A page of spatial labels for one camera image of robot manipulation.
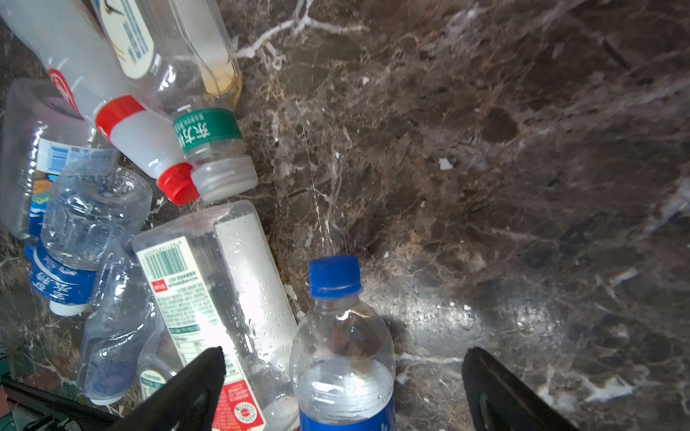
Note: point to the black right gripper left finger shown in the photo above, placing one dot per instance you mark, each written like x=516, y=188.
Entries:
x=187, y=402

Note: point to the blue label bottle blue cap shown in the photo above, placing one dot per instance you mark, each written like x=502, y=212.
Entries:
x=342, y=360

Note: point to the clear bottle blue cap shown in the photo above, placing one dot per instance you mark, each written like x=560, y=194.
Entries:
x=91, y=207

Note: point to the clear bottle green label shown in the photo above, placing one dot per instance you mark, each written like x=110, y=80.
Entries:
x=158, y=363

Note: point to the small clear bottle bird label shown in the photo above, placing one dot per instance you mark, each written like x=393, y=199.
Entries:
x=179, y=61

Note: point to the clear bottle white cap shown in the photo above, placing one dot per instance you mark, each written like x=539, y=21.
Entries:
x=121, y=321

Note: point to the white bottle red band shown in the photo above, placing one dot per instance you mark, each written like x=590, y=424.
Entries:
x=71, y=46

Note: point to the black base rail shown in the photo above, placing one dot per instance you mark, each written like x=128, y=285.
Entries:
x=34, y=409

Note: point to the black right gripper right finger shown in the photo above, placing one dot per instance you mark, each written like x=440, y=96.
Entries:
x=498, y=400

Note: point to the crushed clear bottle blue label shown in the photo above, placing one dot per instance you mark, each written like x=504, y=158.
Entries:
x=41, y=135

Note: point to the tall bottle red green label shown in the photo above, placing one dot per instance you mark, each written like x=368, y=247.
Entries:
x=216, y=284

